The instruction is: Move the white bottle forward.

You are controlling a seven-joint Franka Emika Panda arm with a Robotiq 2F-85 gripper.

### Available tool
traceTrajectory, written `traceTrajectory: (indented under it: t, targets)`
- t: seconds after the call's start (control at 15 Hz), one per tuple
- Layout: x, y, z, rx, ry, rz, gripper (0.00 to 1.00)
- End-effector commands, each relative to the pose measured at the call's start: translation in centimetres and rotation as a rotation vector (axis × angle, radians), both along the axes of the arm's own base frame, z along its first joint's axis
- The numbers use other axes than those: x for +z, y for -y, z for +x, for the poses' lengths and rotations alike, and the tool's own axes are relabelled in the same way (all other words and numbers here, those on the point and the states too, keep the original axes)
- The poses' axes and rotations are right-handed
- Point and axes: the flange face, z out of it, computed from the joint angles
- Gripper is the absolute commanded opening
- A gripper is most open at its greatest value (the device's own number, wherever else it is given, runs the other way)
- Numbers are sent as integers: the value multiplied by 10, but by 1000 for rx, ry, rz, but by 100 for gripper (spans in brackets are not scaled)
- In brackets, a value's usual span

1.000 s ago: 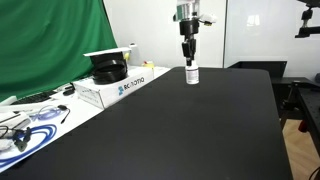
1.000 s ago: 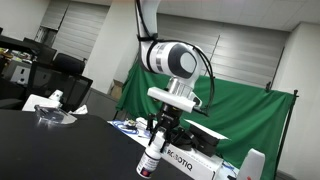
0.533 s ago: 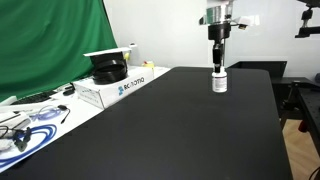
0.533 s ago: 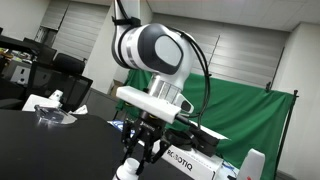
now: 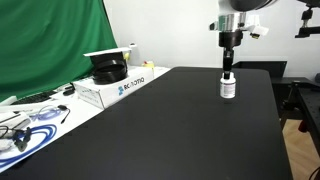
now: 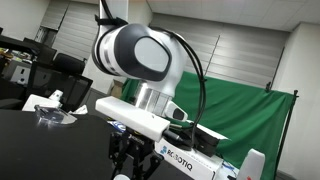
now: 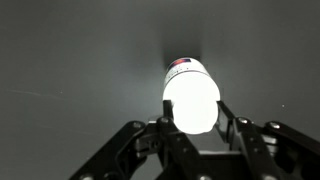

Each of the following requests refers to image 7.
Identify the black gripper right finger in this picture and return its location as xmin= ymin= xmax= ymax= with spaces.
xmin=215 ymin=100 xmax=320 ymax=180

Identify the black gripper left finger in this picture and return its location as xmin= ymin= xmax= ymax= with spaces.
xmin=69 ymin=99 xmax=208 ymax=180

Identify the white pill bottle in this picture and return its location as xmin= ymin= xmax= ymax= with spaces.
xmin=161 ymin=57 xmax=222 ymax=136

